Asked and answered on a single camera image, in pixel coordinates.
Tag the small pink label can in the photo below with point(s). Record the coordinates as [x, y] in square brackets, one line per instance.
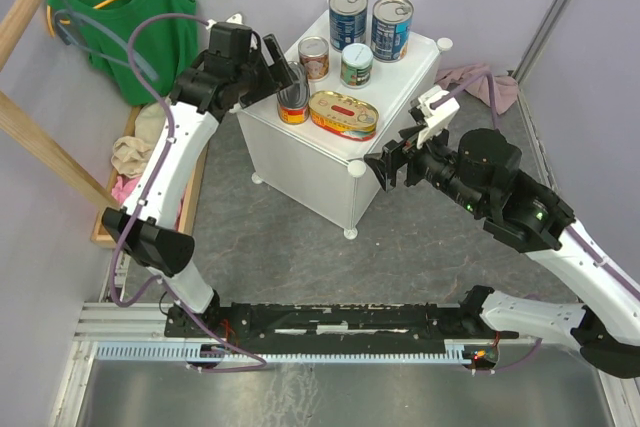
[314, 56]

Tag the wooden rack pole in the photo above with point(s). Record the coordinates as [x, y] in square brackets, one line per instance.
[14, 25]

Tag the mauve crumpled cloth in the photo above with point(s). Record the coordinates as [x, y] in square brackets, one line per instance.
[506, 88]

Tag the white slotted cable duct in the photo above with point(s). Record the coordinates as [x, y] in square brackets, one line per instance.
[199, 352]

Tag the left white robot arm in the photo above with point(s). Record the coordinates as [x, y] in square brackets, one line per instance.
[168, 254]

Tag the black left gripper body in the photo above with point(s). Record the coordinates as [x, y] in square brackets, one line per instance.
[256, 80]

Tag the white lid green jar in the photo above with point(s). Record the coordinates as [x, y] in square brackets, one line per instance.
[356, 65]

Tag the beige crumpled cloth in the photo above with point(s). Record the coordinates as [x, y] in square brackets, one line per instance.
[131, 154]

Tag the wooden diagonal beam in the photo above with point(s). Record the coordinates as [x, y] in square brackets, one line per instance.
[22, 129]

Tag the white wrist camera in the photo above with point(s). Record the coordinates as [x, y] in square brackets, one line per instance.
[433, 111]
[236, 18]

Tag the blue white label can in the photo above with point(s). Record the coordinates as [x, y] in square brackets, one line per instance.
[390, 29]

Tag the silver oval fish tin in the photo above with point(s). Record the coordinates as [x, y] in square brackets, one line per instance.
[292, 102]

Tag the wooden tray frame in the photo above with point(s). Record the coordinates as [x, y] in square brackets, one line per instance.
[190, 197]

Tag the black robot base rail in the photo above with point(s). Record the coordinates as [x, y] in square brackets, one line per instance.
[347, 328]

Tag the red oval sardine tin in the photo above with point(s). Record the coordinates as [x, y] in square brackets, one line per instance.
[343, 115]

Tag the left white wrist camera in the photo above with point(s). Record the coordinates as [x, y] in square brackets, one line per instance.
[236, 18]

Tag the tall blue label can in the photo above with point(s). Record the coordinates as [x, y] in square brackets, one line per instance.
[348, 22]

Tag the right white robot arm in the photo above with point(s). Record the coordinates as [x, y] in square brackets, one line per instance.
[603, 324]

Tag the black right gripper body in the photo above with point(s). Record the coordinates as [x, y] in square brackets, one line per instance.
[436, 164]

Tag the white cube cabinet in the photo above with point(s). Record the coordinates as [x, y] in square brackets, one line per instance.
[321, 170]

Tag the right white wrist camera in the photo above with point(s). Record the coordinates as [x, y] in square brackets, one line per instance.
[433, 111]

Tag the pink crumpled cloth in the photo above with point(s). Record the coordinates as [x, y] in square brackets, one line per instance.
[123, 188]

